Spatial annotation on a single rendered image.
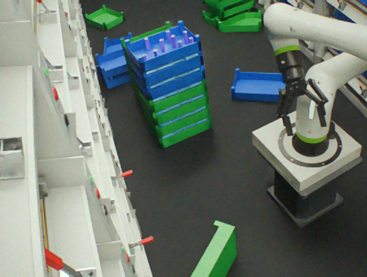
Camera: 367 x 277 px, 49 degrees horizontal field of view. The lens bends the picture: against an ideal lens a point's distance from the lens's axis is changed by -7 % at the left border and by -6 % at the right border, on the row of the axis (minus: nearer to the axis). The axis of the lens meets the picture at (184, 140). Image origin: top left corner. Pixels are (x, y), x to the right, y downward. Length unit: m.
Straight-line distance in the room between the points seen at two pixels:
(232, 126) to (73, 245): 1.83
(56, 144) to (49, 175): 0.05
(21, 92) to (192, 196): 1.61
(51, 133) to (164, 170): 1.61
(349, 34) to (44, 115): 1.02
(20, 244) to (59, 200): 0.28
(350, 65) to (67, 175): 1.21
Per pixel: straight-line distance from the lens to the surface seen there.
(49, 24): 1.01
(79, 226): 0.53
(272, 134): 1.72
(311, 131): 1.56
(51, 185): 0.57
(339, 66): 1.60
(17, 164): 0.32
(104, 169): 1.14
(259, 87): 2.52
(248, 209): 1.90
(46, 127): 0.51
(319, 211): 1.88
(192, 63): 2.00
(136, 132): 2.35
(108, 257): 0.71
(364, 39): 1.33
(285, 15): 1.34
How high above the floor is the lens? 1.52
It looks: 43 degrees down
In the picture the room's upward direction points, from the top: 11 degrees counter-clockwise
